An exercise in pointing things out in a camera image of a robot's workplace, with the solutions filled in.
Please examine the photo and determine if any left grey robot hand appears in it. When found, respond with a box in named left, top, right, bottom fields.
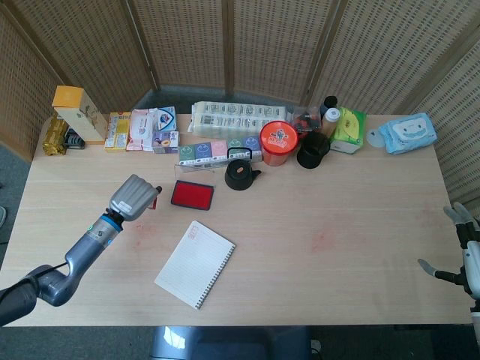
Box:
left=107, top=174, right=163, bottom=222

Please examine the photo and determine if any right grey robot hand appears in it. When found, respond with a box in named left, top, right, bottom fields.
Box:
left=418, top=202, right=480, bottom=301

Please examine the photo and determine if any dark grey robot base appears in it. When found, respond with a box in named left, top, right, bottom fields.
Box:
left=149, top=325, right=312, bottom=360

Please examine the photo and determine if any white lined spiral notebook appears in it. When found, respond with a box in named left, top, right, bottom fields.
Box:
left=154, top=220, right=237, bottom=311

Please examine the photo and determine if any red ink pad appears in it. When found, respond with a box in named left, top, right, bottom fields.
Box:
left=170, top=179, right=217, bottom=212

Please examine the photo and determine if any small purple box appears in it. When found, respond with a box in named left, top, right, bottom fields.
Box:
left=151, top=130, right=180, bottom=155

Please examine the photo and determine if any yellow snack box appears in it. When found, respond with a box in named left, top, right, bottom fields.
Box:
left=103, top=111, right=132, bottom=153

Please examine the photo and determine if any pink wet wipes pack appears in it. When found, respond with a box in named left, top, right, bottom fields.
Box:
left=125, top=108, right=159, bottom=152

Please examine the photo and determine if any clear ink pad lid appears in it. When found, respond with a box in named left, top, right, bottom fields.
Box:
left=173, top=161, right=218, bottom=182

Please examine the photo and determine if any multicolour pocket tissue row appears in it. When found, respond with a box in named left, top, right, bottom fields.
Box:
left=177, top=135, right=263, bottom=167

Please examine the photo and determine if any blue white carton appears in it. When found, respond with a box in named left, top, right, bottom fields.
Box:
left=154, top=106, right=177, bottom=133

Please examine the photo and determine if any tall yellow cream gift box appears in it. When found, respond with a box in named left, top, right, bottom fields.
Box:
left=51, top=85, right=109, bottom=146

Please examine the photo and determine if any gold foil package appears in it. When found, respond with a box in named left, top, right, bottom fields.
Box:
left=41, top=115, right=71, bottom=156

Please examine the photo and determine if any black teapot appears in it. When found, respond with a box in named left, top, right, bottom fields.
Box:
left=223, top=147, right=263, bottom=192

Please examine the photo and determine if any large clear-wrapped tissue pack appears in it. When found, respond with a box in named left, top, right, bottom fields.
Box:
left=187, top=100, right=293, bottom=139

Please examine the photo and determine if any blue wet wipes pack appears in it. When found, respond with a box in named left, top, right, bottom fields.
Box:
left=377, top=112, right=438, bottom=155

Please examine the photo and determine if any orange lidded tub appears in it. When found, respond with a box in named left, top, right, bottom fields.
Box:
left=259, top=120, right=300, bottom=167

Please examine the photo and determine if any green tissue pack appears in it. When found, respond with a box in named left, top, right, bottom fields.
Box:
left=329, top=106, right=368, bottom=155

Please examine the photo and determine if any black mesh pen cup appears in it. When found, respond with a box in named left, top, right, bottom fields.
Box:
left=296, top=131, right=332, bottom=170

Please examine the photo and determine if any clear plastic clip box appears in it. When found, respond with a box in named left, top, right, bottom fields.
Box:
left=288, top=105, right=323, bottom=133

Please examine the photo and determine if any woven folding screen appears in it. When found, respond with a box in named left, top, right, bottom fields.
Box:
left=0, top=0, right=480, bottom=226

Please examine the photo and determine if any amber bottle white cap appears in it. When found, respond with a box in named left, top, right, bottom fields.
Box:
left=322, top=107, right=341, bottom=138

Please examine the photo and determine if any black bottle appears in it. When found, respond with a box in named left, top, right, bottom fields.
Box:
left=319, top=95, right=340, bottom=117

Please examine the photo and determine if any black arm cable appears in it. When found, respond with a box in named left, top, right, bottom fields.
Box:
left=0, top=262, right=74, bottom=301

